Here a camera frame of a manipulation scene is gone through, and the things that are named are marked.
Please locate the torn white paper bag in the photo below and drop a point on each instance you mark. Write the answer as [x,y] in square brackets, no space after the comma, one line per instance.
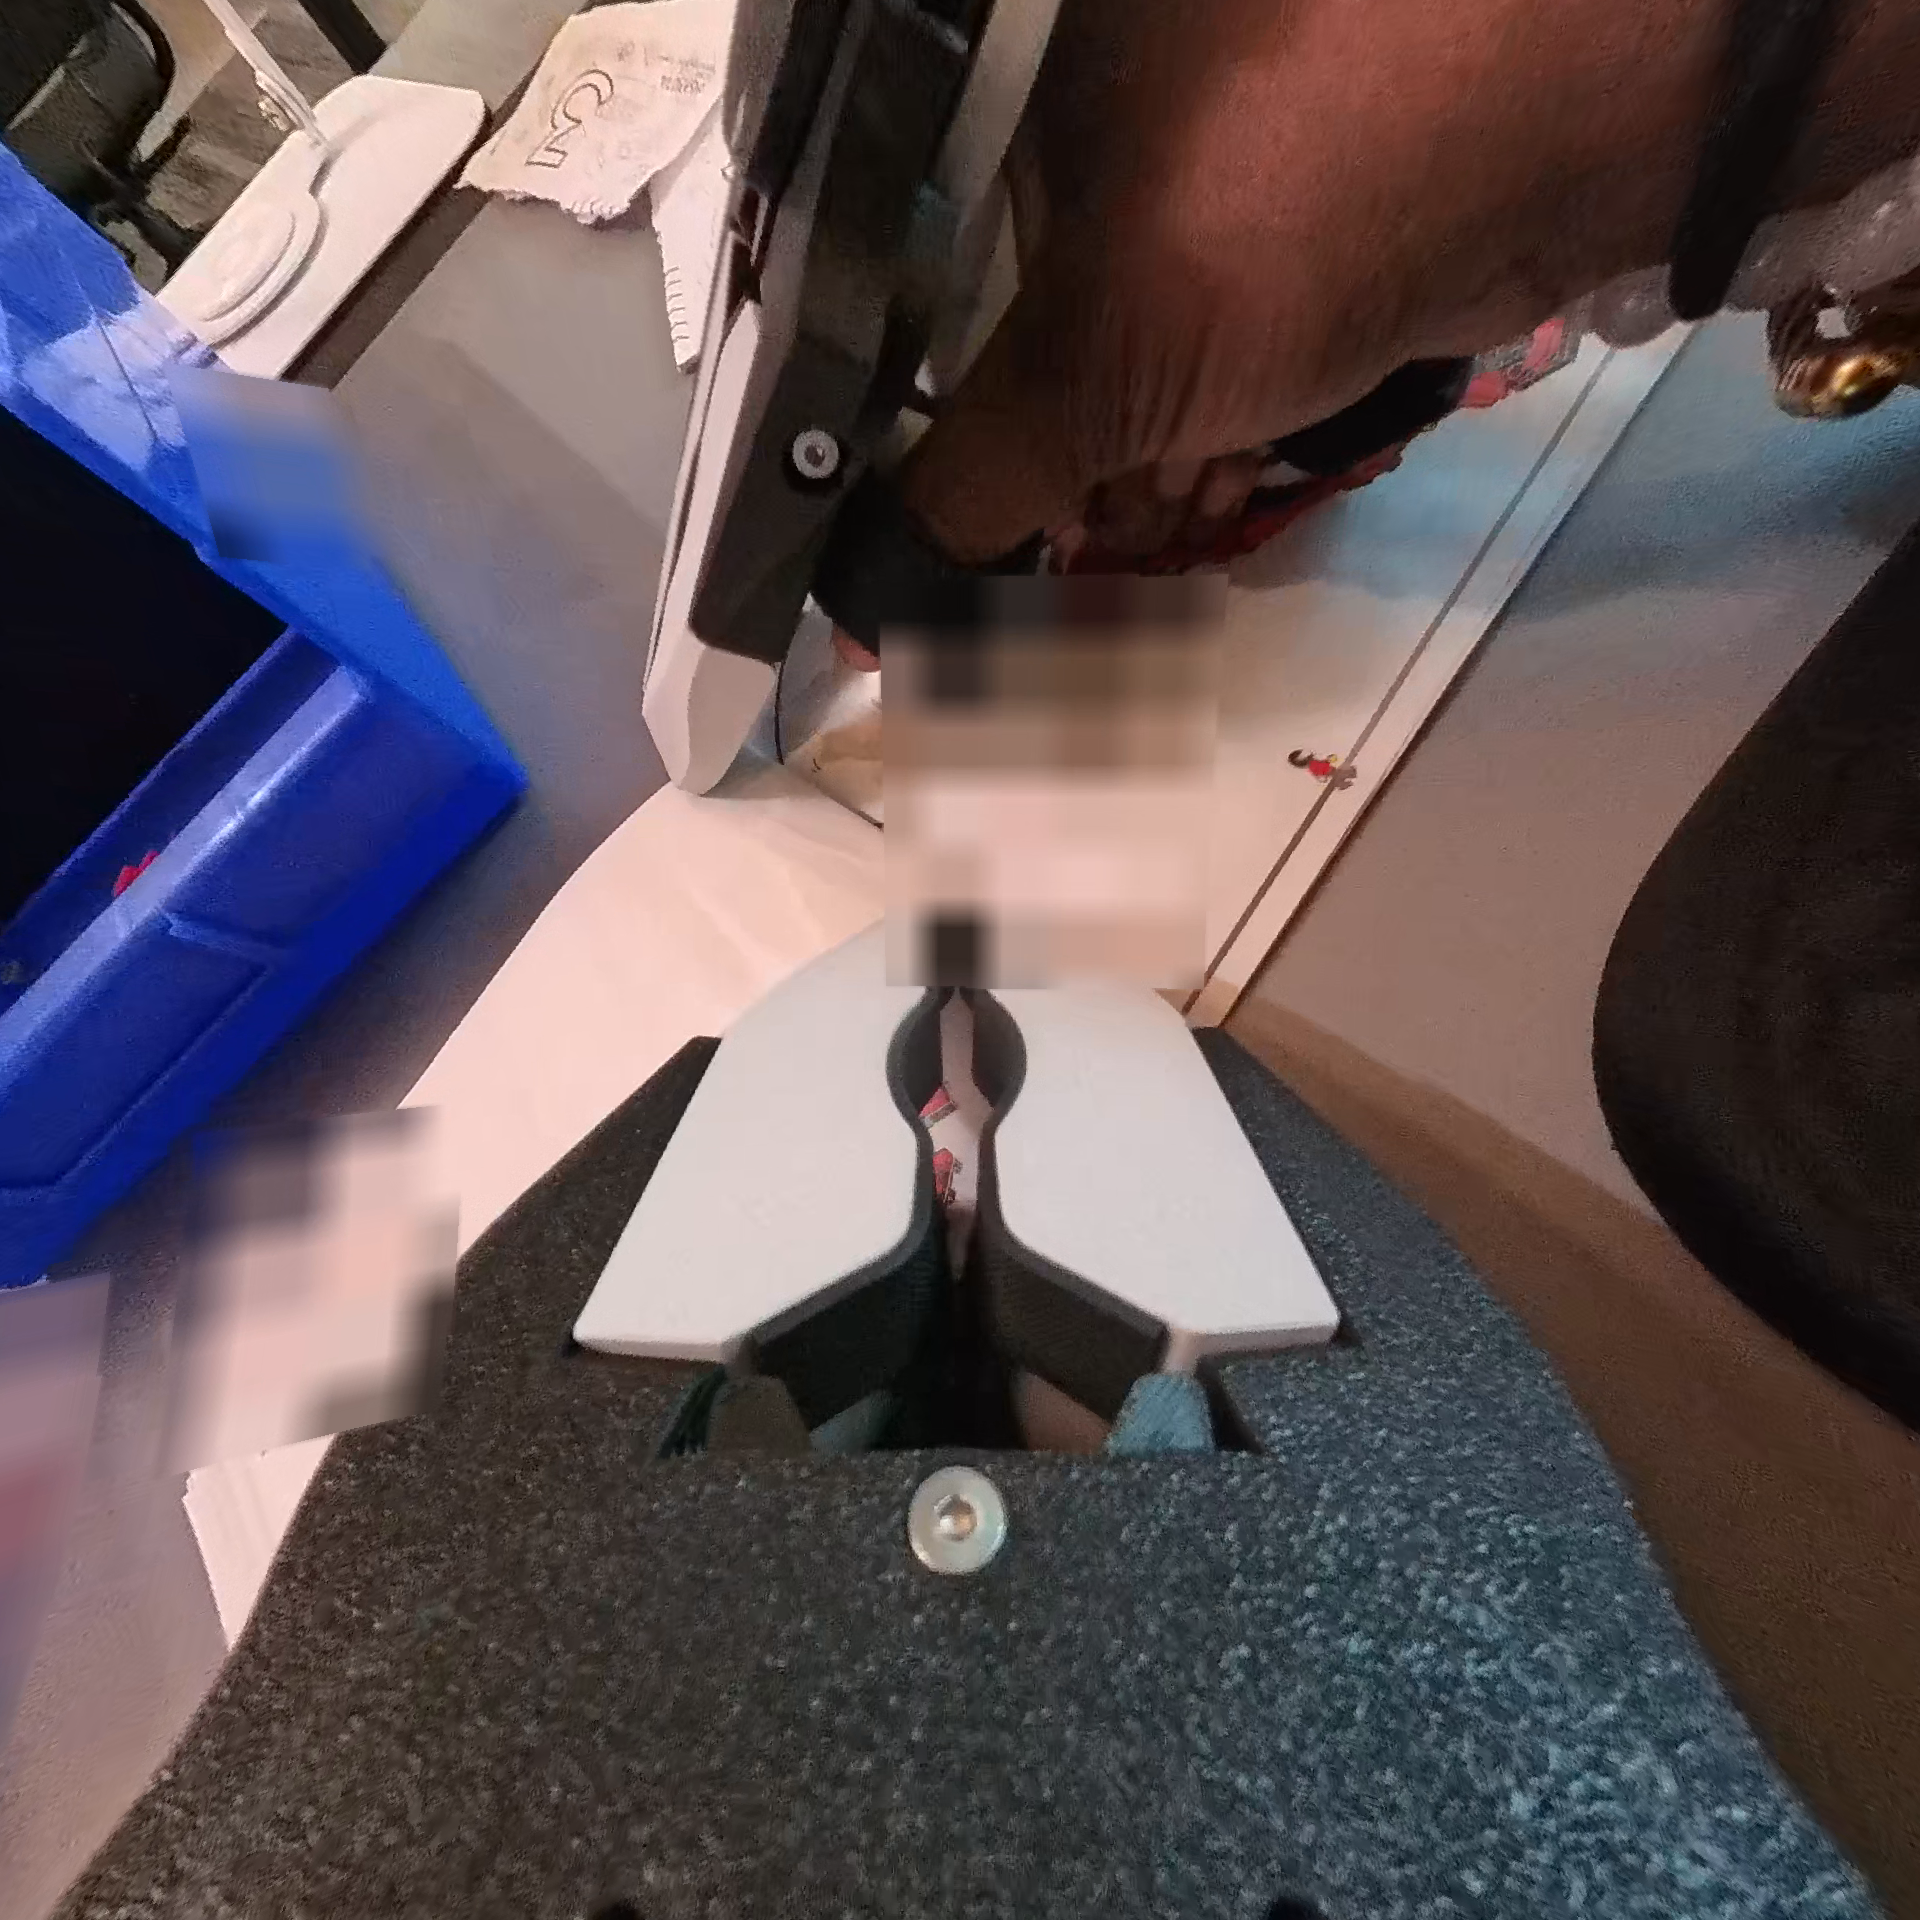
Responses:
[600,165]

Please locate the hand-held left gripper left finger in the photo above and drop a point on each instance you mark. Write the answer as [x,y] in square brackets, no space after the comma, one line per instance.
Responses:
[764,1185]

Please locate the white instruction booklet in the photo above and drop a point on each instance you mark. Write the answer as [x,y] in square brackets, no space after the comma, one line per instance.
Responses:
[676,930]

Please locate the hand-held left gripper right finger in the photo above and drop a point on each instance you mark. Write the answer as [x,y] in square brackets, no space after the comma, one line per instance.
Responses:
[1142,1171]

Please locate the blue divided plastic bin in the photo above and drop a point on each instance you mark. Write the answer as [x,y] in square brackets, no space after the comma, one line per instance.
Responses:
[301,930]

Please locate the small red brick piece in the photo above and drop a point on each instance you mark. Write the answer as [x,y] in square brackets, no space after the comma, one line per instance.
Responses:
[136,874]

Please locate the black wrist band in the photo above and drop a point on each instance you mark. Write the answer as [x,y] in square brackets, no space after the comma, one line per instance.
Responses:
[1748,195]

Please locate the person's right forearm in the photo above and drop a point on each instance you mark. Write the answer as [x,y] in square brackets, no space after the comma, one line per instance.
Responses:
[1881,76]

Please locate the person's right hand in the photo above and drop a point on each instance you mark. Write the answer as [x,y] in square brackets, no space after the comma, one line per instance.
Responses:
[1276,224]

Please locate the white printed paper bag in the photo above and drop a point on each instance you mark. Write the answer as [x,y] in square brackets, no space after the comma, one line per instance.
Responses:
[692,253]

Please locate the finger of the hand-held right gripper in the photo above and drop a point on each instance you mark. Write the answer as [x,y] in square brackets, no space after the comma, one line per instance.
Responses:
[693,704]

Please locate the black office chair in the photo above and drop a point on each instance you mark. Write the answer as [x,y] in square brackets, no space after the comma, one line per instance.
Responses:
[77,120]

